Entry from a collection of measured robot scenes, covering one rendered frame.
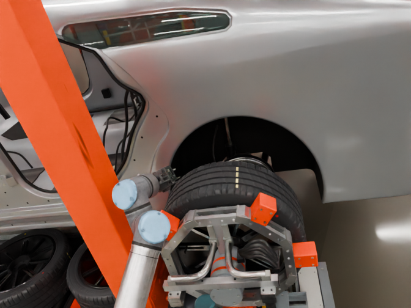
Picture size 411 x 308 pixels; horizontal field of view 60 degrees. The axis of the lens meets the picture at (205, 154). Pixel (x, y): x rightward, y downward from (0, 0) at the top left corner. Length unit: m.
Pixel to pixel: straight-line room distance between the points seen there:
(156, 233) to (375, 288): 1.77
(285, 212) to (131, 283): 0.69
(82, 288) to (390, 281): 1.86
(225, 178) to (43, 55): 0.80
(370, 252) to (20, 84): 2.31
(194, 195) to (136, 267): 0.49
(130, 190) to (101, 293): 1.13
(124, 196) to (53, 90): 0.40
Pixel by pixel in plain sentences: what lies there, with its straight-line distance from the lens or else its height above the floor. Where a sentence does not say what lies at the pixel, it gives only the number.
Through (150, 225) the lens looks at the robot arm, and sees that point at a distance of 1.03.
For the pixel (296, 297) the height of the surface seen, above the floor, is 0.15.
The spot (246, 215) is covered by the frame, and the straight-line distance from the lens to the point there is 1.36.
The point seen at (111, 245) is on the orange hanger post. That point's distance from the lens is 1.50.
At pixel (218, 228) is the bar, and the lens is 1.41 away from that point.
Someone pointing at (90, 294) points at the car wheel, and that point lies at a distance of 2.22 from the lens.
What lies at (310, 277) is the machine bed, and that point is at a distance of 2.48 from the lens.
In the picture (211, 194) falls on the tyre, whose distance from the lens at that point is 1.41.
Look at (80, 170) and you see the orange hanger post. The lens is 1.30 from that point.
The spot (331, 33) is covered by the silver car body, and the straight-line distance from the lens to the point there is 1.55.
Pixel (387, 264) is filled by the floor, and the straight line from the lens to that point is 2.67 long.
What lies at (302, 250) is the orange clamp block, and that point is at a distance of 1.52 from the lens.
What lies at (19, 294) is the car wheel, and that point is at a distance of 2.53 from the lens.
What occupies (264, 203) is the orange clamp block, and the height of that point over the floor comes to 1.15.
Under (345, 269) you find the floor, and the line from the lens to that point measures 2.62.
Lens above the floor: 2.00
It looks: 30 degrees down
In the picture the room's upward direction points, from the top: 15 degrees counter-clockwise
